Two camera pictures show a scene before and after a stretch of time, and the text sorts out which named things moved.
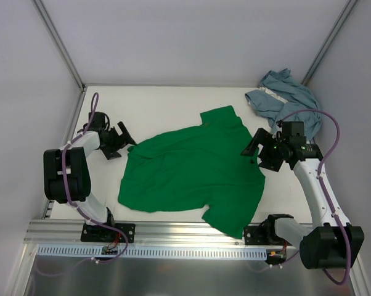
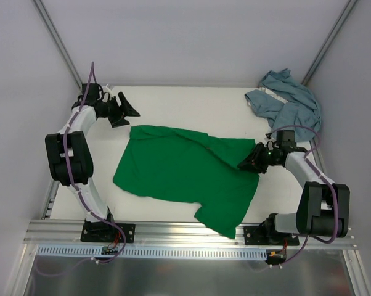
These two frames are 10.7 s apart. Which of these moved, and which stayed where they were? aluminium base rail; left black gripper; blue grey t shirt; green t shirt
Moved: left black gripper; green t shirt
Stayed: blue grey t shirt; aluminium base rail
